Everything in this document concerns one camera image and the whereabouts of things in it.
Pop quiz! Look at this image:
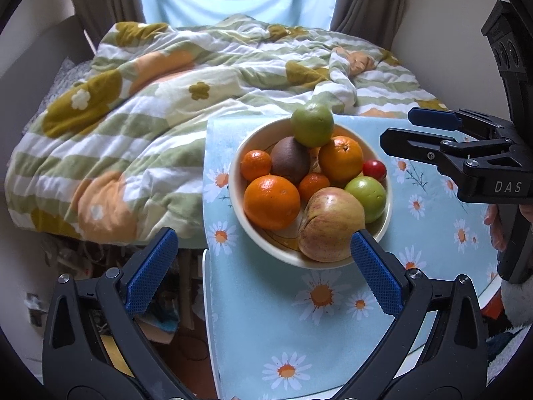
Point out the green jujube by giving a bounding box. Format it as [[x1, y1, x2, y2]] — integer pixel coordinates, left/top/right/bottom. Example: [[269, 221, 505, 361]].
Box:
[[344, 176, 387, 223], [290, 102, 335, 148]]

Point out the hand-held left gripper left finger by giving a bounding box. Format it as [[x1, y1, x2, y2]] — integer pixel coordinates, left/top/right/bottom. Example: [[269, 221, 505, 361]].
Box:
[[42, 227, 196, 400]]

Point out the grey patterned bed sheet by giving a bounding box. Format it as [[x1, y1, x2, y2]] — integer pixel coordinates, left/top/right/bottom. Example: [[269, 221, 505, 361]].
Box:
[[31, 58, 94, 117]]

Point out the blue daisy print tablecloth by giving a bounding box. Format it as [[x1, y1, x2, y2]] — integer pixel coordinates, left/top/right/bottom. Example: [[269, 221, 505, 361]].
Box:
[[203, 114, 500, 400]]

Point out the brown kiwi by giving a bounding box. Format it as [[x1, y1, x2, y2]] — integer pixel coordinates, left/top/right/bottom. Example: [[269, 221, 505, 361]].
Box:
[[270, 137, 311, 185]]

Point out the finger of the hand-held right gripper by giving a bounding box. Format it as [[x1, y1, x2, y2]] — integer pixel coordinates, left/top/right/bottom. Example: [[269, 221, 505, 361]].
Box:
[[380, 128, 517, 176], [408, 107, 518, 141]]

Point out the person's right hand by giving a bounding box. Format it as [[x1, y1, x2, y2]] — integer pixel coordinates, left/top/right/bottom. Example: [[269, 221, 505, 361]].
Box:
[[484, 204, 533, 253]]

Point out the large orange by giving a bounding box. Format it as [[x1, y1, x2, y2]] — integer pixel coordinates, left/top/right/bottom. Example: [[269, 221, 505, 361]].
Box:
[[244, 175, 301, 231], [318, 135, 364, 183]]

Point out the grey bed headboard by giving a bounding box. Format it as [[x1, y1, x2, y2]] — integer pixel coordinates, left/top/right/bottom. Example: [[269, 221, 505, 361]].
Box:
[[0, 14, 94, 88]]

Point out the cream bowl with duck print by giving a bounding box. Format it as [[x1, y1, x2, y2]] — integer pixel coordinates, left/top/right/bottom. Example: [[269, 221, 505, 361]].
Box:
[[228, 117, 393, 269]]

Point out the brown curtain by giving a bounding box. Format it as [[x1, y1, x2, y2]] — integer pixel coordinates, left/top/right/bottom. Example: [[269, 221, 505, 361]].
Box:
[[62, 0, 146, 44], [331, 0, 409, 48]]

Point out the green striped floral quilt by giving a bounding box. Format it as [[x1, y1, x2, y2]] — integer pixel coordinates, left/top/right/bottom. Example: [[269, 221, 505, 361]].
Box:
[[6, 14, 448, 246]]

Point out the yellow-green apple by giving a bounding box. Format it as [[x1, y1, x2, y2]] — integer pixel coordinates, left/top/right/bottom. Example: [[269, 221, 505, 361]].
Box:
[[297, 187, 366, 263]]

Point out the red cherry tomato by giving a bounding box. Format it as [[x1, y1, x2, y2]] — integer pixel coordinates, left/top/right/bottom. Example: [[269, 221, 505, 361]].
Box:
[[362, 159, 387, 183]]

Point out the small mandarin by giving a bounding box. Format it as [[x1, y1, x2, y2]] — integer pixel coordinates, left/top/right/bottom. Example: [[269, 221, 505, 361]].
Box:
[[297, 172, 331, 205], [241, 150, 272, 182]]

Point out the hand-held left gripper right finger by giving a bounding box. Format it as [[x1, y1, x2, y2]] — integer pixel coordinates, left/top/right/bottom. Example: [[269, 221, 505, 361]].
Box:
[[333, 229, 489, 400]]

